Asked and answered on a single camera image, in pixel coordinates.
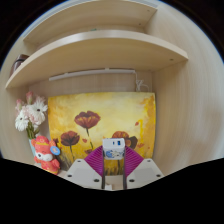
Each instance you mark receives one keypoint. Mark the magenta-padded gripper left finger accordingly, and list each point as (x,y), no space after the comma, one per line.
(81,171)

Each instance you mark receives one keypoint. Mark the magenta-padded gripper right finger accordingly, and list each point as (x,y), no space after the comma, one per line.
(145,171)

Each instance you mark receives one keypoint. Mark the red plush mouse toy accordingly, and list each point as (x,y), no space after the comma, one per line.
(45,155)

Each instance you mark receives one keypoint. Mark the yellow poppy flower painting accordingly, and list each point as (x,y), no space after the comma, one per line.
(110,113)

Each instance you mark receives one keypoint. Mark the pink and white flower bouquet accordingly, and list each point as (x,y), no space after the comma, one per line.
(31,113)

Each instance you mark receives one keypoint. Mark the light wood shelf unit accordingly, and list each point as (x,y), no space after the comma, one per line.
(100,46)

